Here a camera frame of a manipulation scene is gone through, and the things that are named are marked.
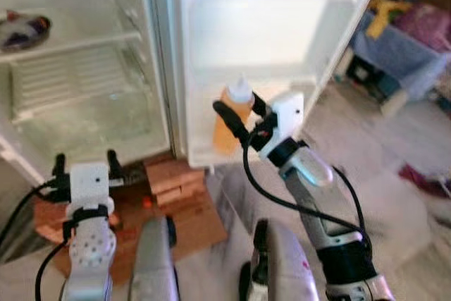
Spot orange sauce squeeze bottle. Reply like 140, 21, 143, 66
211, 78, 254, 155

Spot white fridge door shelf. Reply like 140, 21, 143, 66
185, 68, 322, 168

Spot silver fridge door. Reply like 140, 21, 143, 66
150, 0, 390, 169

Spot glass fridge shelf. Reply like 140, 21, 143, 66
0, 31, 143, 66

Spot clear crisper drawer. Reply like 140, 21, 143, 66
13, 86, 170, 166

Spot white ribbed crisper cover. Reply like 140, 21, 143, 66
11, 47, 119, 116

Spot silver robot left leg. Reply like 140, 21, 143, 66
129, 215, 178, 301

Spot silver robot leg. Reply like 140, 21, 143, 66
129, 215, 178, 301
238, 218, 321, 301

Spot black box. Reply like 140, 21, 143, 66
344, 54, 397, 102

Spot silver robot right leg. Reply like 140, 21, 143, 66
238, 218, 321, 301

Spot dark dish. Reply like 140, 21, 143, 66
0, 11, 51, 52

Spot purple cloth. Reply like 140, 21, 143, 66
393, 4, 451, 52

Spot yellow cloth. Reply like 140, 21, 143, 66
365, 0, 414, 41

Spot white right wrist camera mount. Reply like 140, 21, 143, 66
270, 92, 305, 145

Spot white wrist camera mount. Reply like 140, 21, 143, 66
270, 92, 305, 145
69, 163, 111, 209

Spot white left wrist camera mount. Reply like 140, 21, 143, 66
69, 163, 111, 209

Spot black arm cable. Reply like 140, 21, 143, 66
241, 142, 366, 238
330, 165, 371, 249
34, 234, 71, 301

